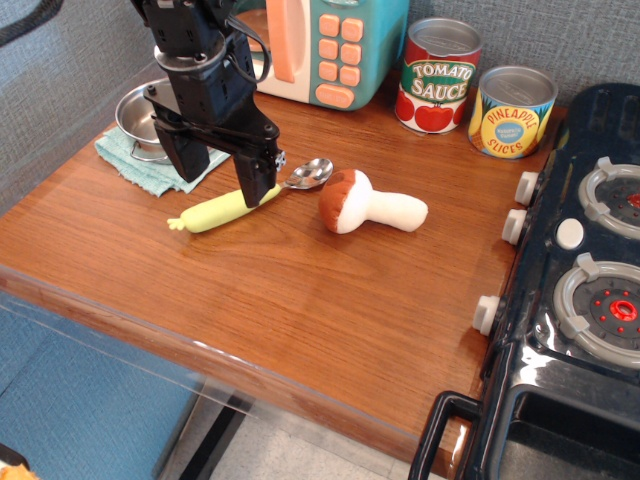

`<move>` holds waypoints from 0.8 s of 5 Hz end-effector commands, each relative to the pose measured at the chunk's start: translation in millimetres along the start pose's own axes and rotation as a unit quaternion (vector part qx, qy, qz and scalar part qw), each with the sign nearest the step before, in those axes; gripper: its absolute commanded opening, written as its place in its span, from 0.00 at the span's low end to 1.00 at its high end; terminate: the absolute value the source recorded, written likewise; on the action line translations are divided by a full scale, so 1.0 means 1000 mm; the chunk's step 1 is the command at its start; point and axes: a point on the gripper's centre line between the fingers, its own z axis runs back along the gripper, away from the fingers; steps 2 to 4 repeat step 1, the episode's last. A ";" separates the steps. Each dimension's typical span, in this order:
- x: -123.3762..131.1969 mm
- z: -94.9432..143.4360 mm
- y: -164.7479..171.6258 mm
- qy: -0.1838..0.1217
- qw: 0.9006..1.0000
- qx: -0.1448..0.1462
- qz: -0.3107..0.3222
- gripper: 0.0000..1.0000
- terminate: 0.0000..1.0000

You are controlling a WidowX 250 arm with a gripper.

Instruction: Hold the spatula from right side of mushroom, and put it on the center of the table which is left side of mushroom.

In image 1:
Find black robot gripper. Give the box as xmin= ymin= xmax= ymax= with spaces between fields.
xmin=145 ymin=34 xmax=285 ymax=208

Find yellow handled metal spoon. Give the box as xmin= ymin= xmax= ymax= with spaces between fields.
xmin=167 ymin=158 xmax=334 ymax=233

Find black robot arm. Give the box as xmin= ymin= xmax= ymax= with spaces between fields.
xmin=134 ymin=1 xmax=285 ymax=208

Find small steel pot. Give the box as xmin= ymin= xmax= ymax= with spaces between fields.
xmin=115 ymin=78 xmax=171 ymax=165

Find plush toy mushroom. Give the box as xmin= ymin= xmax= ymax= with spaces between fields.
xmin=318 ymin=169 xmax=428 ymax=234

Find teal folded cloth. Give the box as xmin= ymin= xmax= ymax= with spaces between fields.
xmin=94 ymin=127 xmax=230 ymax=197

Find teal toy microwave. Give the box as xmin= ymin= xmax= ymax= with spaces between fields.
xmin=233 ymin=0 xmax=409 ymax=111

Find tomato sauce can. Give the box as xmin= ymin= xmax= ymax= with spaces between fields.
xmin=395 ymin=17 xmax=483 ymax=134

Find pineapple slices can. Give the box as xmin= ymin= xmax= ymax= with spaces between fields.
xmin=468 ymin=65 xmax=558 ymax=159

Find orange object at corner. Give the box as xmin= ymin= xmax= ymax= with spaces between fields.
xmin=0 ymin=444 xmax=39 ymax=480

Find black toy stove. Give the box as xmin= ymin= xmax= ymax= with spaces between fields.
xmin=410 ymin=83 xmax=639 ymax=479

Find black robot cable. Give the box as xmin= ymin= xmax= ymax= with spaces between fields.
xmin=0 ymin=0 xmax=66 ymax=49

